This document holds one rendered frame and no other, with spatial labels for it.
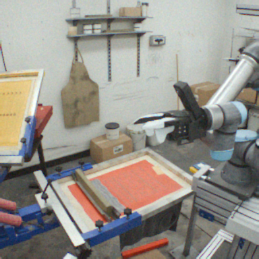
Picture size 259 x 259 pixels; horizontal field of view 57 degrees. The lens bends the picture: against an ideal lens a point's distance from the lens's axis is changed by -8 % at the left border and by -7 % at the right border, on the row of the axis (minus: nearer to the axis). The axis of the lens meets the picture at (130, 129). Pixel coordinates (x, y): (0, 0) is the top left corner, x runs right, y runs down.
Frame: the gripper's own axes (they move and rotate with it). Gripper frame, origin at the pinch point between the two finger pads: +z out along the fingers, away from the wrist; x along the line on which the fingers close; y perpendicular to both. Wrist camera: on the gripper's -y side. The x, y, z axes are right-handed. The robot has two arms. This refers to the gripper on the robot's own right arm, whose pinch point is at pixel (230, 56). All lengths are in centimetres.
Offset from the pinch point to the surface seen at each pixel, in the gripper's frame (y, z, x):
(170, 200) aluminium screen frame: 57, -53, -86
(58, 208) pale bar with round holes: 44, -44, -145
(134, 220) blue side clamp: 54, -61, -110
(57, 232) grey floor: 146, 41, -165
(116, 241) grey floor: 154, 11, -113
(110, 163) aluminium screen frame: 55, -2, -105
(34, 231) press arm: 55, -43, -163
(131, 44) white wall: 11, 197, -5
